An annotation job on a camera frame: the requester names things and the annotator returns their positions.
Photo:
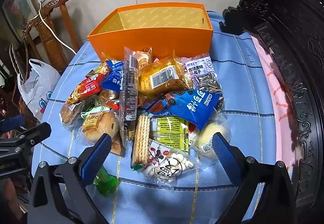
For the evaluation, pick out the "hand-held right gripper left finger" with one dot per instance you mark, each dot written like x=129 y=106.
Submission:
x=97 y=155

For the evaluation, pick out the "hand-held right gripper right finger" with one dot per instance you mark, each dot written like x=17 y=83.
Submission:
x=225 y=158

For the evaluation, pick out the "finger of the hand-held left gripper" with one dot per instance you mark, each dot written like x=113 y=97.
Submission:
x=12 y=122
x=35 y=134

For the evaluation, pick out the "large blue chips packet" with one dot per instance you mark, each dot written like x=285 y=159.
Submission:
x=195 y=108

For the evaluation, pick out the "yellow bread packet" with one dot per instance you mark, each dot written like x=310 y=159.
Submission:
x=162 y=77

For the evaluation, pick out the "orange plastic bin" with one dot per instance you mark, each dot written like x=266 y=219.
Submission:
x=151 y=41

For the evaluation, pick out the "cream cake packet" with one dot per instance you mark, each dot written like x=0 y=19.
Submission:
x=206 y=138

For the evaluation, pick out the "green candy packet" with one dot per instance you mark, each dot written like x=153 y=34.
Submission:
x=107 y=182

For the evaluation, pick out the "bun packet yellow label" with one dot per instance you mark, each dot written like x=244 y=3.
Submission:
x=101 y=125

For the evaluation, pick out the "round biscuit clear packet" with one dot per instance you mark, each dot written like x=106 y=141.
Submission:
x=68 y=112

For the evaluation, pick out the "white plastic bag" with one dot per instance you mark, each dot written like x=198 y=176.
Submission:
x=38 y=87

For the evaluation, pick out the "clear cracker sleeve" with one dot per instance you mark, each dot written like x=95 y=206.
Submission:
x=141 y=143

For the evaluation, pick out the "green white snack packet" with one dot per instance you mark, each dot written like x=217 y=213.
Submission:
x=92 y=108

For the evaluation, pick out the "white candies packet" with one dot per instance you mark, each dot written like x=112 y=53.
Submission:
x=169 y=165

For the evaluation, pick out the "brown bread packet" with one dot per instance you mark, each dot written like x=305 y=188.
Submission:
x=108 y=96

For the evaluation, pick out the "yellow green label packet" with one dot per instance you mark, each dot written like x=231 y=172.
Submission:
x=169 y=132

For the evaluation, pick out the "red snack packet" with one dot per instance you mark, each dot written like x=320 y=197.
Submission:
x=86 y=87

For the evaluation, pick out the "long dark biscuit packet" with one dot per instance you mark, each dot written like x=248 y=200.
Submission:
x=129 y=92

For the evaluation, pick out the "pink cloth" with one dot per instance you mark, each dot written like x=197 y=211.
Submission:
x=278 y=102

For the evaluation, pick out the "sunflower seeds packet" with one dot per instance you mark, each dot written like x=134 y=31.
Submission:
x=207 y=82

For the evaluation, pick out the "small blue snack packet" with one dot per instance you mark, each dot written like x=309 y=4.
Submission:
x=114 y=77

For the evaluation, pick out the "brown wooden chair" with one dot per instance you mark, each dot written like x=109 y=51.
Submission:
x=48 y=36

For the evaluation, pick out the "rice cracker packet orange label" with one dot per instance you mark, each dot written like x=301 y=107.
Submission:
x=144 y=56

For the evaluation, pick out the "glass framed picture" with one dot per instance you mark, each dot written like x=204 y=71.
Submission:
x=17 y=3

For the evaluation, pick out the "dark carved wooden furniture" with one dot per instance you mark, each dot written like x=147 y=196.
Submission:
x=291 y=24

